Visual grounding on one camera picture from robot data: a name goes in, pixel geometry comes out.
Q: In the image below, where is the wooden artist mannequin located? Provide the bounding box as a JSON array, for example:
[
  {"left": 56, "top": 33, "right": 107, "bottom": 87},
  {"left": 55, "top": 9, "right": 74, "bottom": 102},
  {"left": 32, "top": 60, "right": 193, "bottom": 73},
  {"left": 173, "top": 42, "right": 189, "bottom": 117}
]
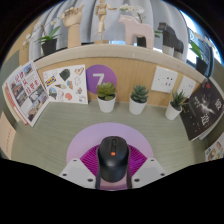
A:
[{"left": 93, "top": 0, "right": 118, "bottom": 45}]

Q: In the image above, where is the window with dark frame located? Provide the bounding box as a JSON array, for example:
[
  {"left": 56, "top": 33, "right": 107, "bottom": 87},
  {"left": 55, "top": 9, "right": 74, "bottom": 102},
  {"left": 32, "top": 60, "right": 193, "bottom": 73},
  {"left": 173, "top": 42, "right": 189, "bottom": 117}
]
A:
[{"left": 181, "top": 9, "right": 221, "bottom": 64}]

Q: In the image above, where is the purple mouse pad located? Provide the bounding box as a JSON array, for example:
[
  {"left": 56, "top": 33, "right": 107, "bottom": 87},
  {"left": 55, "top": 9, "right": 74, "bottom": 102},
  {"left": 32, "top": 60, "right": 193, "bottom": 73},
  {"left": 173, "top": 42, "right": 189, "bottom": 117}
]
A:
[{"left": 65, "top": 121, "right": 155, "bottom": 191}]

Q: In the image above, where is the white orchid in black pot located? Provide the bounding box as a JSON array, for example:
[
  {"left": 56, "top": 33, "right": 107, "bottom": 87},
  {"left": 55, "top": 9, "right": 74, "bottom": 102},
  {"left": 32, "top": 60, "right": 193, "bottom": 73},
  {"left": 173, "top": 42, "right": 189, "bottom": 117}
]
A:
[
  {"left": 21, "top": 18, "right": 63, "bottom": 57},
  {"left": 119, "top": 3, "right": 163, "bottom": 48},
  {"left": 188, "top": 31, "right": 214, "bottom": 77}
]

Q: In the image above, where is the white wall socket plate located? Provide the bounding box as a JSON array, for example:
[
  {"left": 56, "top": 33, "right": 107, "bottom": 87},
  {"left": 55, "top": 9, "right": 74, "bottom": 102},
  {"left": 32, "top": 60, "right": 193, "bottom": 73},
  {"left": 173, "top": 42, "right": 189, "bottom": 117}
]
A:
[
  {"left": 176, "top": 75, "right": 198, "bottom": 99},
  {"left": 150, "top": 65, "right": 179, "bottom": 94}
]

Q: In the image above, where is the grey curtain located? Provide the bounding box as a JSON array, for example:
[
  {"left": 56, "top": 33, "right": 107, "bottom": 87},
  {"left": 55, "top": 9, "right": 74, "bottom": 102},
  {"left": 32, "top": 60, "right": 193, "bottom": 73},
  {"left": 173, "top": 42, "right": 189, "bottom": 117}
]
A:
[{"left": 28, "top": 0, "right": 188, "bottom": 63}]

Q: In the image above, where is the white illustrated sticker card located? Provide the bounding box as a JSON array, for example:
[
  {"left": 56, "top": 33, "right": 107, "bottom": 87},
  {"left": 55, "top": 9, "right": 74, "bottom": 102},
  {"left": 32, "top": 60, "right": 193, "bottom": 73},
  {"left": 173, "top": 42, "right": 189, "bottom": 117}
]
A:
[{"left": 42, "top": 64, "right": 89, "bottom": 105}]

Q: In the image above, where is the wooden hand model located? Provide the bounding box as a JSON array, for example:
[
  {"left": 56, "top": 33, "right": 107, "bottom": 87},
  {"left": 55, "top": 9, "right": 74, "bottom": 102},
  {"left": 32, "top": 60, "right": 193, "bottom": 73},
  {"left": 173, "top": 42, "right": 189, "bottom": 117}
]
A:
[{"left": 61, "top": 4, "right": 85, "bottom": 49}]

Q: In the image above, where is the black cover book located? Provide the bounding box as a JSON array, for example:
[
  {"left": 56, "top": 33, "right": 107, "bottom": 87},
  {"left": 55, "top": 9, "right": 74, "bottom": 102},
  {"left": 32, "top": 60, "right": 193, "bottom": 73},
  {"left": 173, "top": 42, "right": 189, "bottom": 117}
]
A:
[{"left": 179, "top": 79, "right": 224, "bottom": 142}]

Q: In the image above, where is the red and white book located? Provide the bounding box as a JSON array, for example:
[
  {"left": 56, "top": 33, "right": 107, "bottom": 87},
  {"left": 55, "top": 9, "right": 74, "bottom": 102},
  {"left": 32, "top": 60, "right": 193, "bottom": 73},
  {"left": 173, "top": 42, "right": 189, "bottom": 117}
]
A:
[{"left": 1, "top": 81, "right": 33, "bottom": 127}]

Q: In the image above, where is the colourful illustrated card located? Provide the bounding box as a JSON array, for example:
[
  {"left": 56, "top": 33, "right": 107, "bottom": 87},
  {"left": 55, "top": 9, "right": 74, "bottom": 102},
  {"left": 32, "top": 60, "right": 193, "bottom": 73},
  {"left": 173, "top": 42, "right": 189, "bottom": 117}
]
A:
[{"left": 204, "top": 132, "right": 224, "bottom": 163}]

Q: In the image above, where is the small succulent in white pot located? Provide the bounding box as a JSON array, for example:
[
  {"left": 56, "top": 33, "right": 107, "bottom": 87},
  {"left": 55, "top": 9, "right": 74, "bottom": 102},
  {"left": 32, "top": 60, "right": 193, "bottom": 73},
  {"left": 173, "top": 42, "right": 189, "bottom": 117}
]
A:
[
  {"left": 164, "top": 89, "right": 188, "bottom": 121},
  {"left": 96, "top": 81, "right": 118, "bottom": 114},
  {"left": 128, "top": 84, "right": 150, "bottom": 116}
]

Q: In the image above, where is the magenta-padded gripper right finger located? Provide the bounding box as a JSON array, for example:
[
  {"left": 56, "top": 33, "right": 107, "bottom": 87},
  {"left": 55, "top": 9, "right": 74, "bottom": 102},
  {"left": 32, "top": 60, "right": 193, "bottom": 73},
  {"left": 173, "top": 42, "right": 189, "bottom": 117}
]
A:
[{"left": 126, "top": 144, "right": 167, "bottom": 189}]

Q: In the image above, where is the photo cover magazine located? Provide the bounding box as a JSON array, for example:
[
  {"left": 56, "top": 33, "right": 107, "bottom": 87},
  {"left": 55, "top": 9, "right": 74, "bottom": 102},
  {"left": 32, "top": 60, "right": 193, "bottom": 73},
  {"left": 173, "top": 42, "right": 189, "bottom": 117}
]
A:
[{"left": 5, "top": 59, "right": 50, "bottom": 128}]

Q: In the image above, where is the black computer mouse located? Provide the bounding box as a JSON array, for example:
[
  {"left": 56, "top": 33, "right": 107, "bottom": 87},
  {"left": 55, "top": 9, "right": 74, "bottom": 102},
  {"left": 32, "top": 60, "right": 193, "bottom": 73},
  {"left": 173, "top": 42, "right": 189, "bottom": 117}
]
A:
[{"left": 96, "top": 135, "right": 131, "bottom": 184}]

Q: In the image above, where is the dark grey horse figure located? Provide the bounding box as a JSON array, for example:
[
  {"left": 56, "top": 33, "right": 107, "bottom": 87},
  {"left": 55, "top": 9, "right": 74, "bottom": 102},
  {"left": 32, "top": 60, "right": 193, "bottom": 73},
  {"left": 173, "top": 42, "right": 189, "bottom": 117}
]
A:
[{"left": 157, "top": 22, "right": 185, "bottom": 61}]

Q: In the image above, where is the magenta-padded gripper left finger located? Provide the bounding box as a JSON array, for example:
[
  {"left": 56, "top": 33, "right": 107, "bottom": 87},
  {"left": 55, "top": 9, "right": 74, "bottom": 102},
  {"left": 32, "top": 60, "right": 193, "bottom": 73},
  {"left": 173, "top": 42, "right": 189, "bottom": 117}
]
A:
[{"left": 59, "top": 144, "right": 103, "bottom": 190}]

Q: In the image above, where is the green desk partition panel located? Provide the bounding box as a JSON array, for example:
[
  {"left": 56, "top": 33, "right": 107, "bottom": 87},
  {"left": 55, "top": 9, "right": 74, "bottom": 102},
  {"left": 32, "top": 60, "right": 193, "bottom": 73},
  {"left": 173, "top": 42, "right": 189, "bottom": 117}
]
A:
[{"left": 0, "top": 49, "right": 21, "bottom": 111}]

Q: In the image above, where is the light wooden desk shelf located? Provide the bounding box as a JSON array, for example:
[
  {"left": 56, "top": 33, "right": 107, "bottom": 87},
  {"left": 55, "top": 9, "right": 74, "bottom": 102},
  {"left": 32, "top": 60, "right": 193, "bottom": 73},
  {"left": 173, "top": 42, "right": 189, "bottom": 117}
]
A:
[{"left": 33, "top": 43, "right": 208, "bottom": 108}]

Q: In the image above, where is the pink horse figure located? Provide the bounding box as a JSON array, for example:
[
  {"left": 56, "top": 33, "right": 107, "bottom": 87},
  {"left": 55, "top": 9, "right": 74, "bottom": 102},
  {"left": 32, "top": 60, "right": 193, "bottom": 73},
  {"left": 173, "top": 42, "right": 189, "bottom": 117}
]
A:
[{"left": 118, "top": 14, "right": 155, "bottom": 50}]

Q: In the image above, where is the purple round number sign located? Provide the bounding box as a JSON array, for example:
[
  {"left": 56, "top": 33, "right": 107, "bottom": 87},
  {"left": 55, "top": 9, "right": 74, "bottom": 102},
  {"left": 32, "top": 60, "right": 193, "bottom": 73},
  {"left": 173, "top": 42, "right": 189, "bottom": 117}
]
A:
[{"left": 85, "top": 64, "right": 118, "bottom": 95}]

